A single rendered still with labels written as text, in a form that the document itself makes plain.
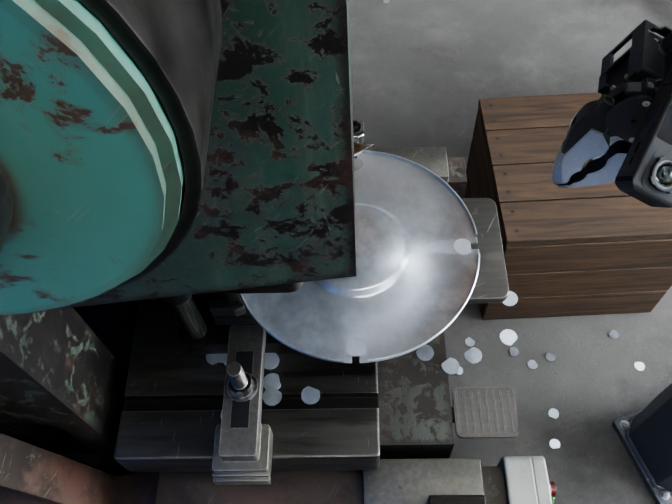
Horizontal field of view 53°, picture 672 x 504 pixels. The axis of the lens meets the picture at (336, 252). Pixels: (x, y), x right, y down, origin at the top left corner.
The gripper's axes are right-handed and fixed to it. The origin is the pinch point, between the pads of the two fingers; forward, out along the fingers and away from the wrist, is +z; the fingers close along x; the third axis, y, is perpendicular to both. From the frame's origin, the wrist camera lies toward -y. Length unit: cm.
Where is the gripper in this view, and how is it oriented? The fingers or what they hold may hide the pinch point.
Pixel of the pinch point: (564, 183)
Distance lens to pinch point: 68.3
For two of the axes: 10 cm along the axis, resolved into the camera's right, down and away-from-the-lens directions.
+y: 2.7, -8.3, 4.9
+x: -8.9, -4.1, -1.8
